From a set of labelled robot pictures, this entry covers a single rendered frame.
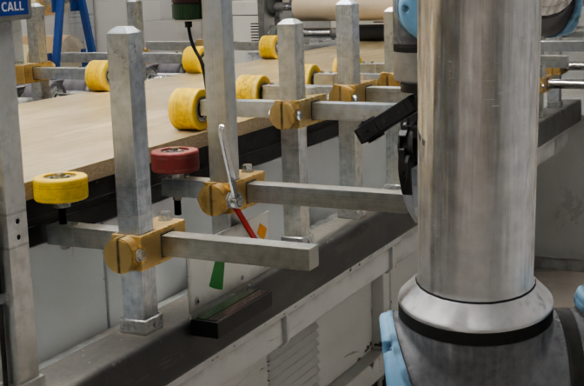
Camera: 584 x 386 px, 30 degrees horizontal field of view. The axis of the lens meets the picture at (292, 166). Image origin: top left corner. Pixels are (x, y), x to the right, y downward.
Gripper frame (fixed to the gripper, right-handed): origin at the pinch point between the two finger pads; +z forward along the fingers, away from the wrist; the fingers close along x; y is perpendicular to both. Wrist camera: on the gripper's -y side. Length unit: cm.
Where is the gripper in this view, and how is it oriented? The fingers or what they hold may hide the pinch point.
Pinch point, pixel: (413, 214)
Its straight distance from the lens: 165.7
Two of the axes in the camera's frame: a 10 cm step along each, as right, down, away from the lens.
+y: 8.9, 0.5, -4.5
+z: 0.3, 9.8, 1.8
